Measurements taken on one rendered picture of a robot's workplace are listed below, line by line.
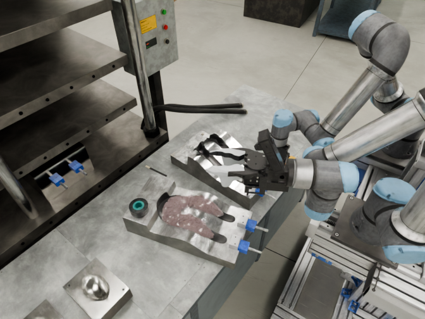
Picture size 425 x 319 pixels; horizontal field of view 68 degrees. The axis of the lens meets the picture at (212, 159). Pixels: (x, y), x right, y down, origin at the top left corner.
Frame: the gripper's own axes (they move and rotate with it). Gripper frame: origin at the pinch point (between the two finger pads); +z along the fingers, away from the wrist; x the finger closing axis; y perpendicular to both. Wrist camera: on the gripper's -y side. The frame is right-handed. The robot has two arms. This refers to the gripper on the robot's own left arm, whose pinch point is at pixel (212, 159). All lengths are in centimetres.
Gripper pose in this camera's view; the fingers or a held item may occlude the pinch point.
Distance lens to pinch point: 78.6
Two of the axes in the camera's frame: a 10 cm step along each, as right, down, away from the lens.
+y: -0.2, 7.9, 6.2
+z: -9.9, -0.8, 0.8
